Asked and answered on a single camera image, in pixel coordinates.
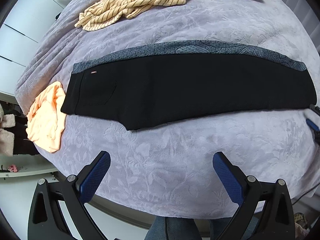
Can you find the black pants patterned side stripe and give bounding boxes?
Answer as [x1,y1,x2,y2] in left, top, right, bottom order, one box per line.
[61,40,317,131]

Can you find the patterned handbag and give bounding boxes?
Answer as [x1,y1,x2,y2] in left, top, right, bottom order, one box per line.
[294,212,310,240]

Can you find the orange fleece garment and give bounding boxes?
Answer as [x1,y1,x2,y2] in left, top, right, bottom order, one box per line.
[26,81,66,153]

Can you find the operator blue jeans legs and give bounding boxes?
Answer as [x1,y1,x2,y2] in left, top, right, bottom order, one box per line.
[145,216,258,240]

